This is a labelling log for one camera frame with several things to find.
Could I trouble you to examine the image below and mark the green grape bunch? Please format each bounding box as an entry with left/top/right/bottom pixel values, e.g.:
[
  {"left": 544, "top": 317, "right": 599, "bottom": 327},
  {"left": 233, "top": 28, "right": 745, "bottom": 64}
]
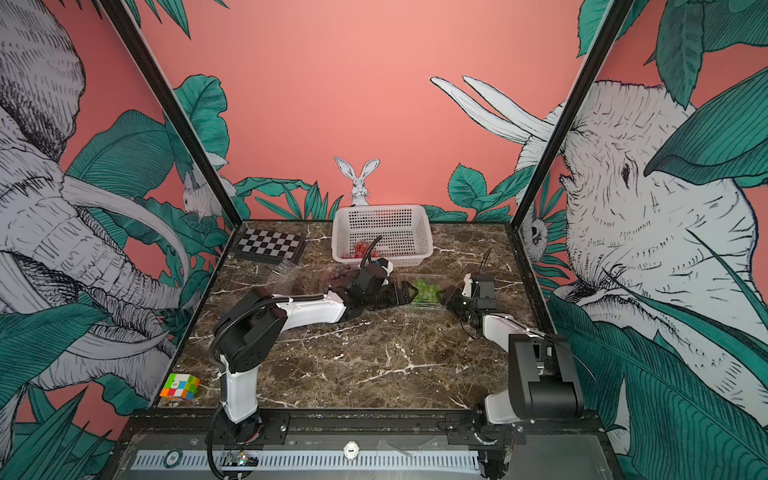
[{"left": 414, "top": 279, "right": 440, "bottom": 304}]

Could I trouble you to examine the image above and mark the clear plastic clamshell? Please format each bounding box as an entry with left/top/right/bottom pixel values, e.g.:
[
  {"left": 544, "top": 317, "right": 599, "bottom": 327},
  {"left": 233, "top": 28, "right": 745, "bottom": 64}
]
[
  {"left": 263, "top": 261, "right": 308, "bottom": 291},
  {"left": 407, "top": 274, "right": 451, "bottom": 307}
]

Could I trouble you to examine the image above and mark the red grape bunch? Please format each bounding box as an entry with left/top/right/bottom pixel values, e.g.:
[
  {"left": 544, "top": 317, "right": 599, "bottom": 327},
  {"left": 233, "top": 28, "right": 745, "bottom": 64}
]
[{"left": 352, "top": 241, "right": 376, "bottom": 259}]

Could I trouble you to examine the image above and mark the clear plastic clamshell container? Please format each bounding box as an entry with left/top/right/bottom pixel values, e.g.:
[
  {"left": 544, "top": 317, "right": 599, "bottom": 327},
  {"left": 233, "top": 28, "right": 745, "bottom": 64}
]
[{"left": 322, "top": 264, "right": 360, "bottom": 292}]

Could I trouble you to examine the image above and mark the purple grape bunch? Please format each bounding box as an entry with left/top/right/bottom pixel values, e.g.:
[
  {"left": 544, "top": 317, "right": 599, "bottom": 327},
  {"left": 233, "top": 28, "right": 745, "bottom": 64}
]
[{"left": 329, "top": 265, "right": 358, "bottom": 284}]

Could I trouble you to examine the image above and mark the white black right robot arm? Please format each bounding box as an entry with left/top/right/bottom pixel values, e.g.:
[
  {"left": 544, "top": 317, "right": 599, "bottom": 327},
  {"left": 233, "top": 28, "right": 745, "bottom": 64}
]
[{"left": 438, "top": 287, "right": 584, "bottom": 424}]

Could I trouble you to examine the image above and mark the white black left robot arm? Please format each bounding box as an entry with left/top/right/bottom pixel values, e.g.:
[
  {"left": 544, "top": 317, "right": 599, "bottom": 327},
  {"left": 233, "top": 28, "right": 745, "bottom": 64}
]
[{"left": 208, "top": 281, "right": 418, "bottom": 424}]

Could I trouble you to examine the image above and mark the white perforated plastic basket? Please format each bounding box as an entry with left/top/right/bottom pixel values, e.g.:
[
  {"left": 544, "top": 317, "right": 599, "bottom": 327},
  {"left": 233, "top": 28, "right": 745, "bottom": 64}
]
[{"left": 331, "top": 205, "right": 434, "bottom": 268}]

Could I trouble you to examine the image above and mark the black white chessboard box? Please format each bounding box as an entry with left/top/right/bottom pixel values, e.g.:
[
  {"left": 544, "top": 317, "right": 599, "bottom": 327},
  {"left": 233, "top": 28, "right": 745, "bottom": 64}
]
[{"left": 233, "top": 228, "right": 306, "bottom": 264}]

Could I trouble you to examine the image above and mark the colourful rubik cube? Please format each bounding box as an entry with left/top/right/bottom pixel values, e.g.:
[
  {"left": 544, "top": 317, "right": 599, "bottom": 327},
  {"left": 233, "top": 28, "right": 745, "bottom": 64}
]
[{"left": 160, "top": 373, "right": 200, "bottom": 401}]

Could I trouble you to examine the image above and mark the black front mounting rail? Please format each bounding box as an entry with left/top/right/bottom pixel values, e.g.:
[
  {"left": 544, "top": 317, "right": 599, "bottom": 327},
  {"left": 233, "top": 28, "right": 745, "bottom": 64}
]
[{"left": 119, "top": 408, "right": 607, "bottom": 449}]

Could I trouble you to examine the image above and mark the white slotted cable duct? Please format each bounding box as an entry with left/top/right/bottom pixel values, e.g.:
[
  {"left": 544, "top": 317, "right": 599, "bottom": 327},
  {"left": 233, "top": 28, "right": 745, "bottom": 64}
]
[{"left": 130, "top": 450, "right": 480, "bottom": 473}]

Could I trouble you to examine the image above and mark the black right frame post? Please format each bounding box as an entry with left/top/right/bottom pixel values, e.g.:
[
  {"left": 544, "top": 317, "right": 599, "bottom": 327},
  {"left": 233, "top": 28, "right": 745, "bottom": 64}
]
[{"left": 511, "top": 0, "right": 633, "bottom": 232}]

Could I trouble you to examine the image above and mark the black frame post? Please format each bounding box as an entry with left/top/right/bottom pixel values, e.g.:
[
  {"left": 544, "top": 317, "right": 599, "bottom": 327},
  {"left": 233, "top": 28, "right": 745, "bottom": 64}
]
[
  {"left": 511, "top": 0, "right": 633, "bottom": 232},
  {"left": 99, "top": 0, "right": 242, "bottom": 228}
]

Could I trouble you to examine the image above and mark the black left frame post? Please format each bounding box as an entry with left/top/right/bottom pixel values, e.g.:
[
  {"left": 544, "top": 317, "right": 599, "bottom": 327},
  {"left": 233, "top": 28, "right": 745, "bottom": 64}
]
[{"left": 99, "top": 0, "right": 242, "bottom": 228}]

